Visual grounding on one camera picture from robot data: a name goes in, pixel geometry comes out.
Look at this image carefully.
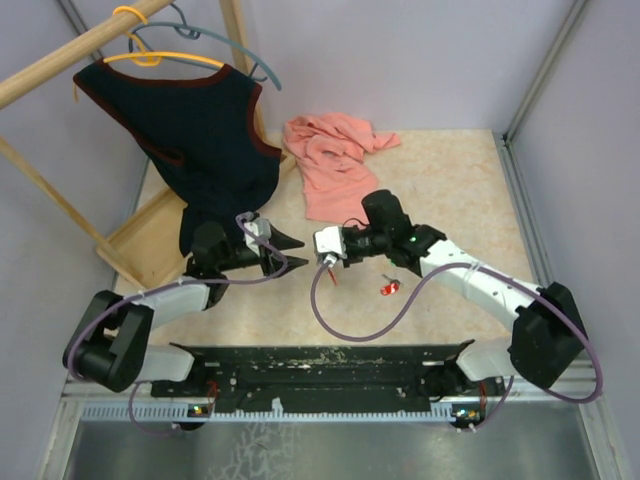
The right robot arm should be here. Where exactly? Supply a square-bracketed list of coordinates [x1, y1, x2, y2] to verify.
[340, 190, 586, 396]

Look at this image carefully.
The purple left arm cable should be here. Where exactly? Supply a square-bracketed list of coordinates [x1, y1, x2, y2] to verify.
[67, 212, 291, 437]

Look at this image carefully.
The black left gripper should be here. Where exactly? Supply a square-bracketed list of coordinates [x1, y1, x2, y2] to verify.
[217, 223, 309, 279]

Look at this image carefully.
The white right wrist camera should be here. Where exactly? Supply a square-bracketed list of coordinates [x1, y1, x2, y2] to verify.
[313, 226, 347, 267]

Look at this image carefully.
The yellow clothes hanger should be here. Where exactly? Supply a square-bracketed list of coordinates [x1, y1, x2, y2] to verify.
[73, 4, 226, 104]

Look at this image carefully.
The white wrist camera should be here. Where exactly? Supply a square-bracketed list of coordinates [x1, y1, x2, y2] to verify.
[242, 217, 271, 251]
[313, 226, 347, 267]

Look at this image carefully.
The red key tag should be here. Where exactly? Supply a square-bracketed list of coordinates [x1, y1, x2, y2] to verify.
[380, 282, 400, 296]

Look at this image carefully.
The wooden clothes rack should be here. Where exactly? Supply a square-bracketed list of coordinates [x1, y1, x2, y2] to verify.
[0, 0, 297, 301]

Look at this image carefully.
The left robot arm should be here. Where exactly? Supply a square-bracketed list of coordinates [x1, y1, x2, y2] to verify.
[62, 217, 307, 397]

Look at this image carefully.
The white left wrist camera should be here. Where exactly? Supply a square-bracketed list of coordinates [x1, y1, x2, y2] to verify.
[242, 217, 271, 251]

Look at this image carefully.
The pink cloth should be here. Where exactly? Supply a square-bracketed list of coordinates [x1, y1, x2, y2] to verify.
[282, 113, 401, 224]

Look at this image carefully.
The dark navy vest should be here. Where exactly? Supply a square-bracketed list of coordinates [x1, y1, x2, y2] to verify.
[73, 61, 282, 255]

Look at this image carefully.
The grey-blue clothes hanger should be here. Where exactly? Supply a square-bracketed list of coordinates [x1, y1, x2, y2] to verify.
[127, 1, 283, 91]

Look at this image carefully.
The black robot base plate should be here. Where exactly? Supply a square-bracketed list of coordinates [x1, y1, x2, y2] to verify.
[151, 345, 504, 414]

